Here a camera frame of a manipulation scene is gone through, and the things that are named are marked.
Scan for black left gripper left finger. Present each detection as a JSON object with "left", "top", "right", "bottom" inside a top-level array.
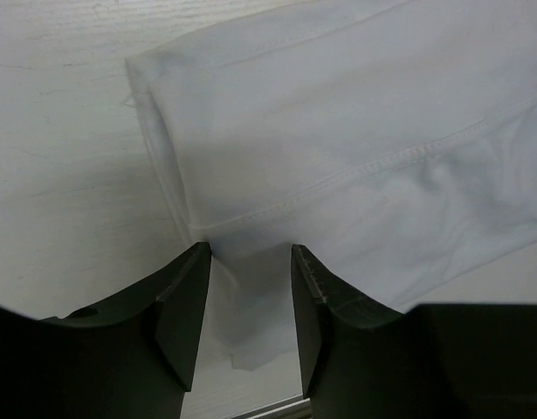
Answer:
[{"left": 0, "top": 243, "right": 211, "bottom": 418}]

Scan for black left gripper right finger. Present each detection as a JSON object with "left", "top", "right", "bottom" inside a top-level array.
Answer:
[{"left": 291, "top": 245, "right": 537, "bottom": 418}]

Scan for white fabric skirt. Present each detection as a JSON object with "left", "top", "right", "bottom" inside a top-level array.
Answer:
[{"left": 127, "top": 1, "right": 537, "bottom": 370}]

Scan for aluminium table edge rail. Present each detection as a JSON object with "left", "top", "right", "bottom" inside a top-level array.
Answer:
[{"left": 230, "top": 395, "right": 313, "bottom": 419}]

